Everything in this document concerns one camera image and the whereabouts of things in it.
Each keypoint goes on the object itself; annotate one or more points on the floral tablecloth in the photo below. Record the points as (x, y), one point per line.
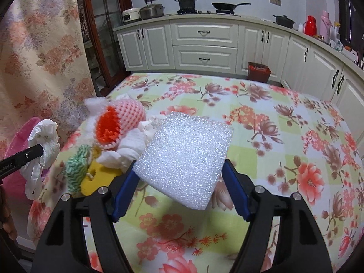
(284, 148)

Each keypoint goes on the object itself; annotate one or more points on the person's left hand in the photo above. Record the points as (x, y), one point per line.
(7, 219)

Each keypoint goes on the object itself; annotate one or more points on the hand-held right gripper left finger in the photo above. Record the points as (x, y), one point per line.
(125, 196)

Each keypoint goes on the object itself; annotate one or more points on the steel pressure cooker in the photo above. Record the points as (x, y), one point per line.
(152, 11)

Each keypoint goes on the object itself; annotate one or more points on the white paper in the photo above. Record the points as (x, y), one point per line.
(45, 136)

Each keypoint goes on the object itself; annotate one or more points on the pink plastic bin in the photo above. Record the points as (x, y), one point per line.
(17, 148)

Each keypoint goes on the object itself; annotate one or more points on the floral curtain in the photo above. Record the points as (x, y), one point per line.
(39, 48)

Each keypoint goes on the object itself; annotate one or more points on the yellow sponge with hole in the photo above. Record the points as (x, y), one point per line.
(99, 176)

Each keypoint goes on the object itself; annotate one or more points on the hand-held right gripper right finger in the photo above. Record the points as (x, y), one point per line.
(236, 193)

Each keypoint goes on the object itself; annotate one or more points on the white bottle yellow cap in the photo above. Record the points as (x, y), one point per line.
(335, 34)

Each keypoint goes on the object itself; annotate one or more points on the white rice cooker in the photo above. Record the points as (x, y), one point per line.
(131, 16)

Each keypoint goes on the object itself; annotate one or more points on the white kitchen cabinets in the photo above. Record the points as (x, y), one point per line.
(204, 45)

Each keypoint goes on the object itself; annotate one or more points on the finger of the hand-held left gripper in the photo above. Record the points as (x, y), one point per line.
(28, 155)

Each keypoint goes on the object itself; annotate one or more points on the black wok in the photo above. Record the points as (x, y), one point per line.
(224, 6)

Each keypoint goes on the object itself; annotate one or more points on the green white striped net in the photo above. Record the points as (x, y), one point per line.
(76, 165)

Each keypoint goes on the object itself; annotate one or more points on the red thermos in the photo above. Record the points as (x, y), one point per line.
(310, 27)

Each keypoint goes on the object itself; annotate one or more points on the pink thermos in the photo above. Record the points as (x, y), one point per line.
(325, 24)

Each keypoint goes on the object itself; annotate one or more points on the pink foam fruit net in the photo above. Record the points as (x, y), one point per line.
(128, 113)

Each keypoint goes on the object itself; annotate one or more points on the black casserole pot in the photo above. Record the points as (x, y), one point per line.
(283, 21)

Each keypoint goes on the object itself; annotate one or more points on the white foam block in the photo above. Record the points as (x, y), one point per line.
(184, 159)

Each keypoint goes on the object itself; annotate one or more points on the black cooking pot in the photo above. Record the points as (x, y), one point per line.
(186, 4)

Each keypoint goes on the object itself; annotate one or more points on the large white crumpled tissue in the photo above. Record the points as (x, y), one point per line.
(128, 148)

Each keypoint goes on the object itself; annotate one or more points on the wooden glass door cabinet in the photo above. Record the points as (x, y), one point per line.
(99, 34)

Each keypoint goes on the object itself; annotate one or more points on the red waste bin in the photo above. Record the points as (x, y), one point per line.
(258, 72)

